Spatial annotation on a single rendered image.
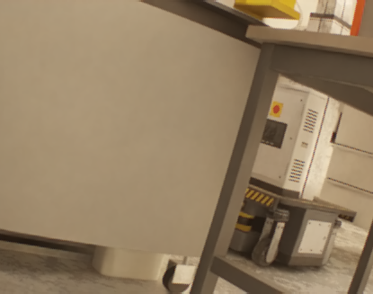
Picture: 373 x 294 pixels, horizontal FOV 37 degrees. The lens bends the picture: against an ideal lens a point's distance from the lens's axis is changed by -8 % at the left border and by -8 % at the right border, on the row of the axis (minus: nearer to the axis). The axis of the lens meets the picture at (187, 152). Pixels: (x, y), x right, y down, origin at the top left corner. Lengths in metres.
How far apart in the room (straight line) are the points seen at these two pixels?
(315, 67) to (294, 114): 1.02
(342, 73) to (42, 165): 0.65
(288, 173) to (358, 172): 0.75
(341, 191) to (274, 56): 1.69
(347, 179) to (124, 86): 1.82
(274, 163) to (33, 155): 1.24
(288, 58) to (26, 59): 0.56
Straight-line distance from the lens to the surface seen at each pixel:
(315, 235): 2.32
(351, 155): 2.92
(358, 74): 1.14
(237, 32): 1.44
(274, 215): 2.18
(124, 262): 1.57
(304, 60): 1.25
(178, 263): 1.53
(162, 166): 1.36
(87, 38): 1.22
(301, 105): 2.22
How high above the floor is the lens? 0.46
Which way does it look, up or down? 3 degrees down
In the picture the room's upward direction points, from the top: 16 degrees clockwise
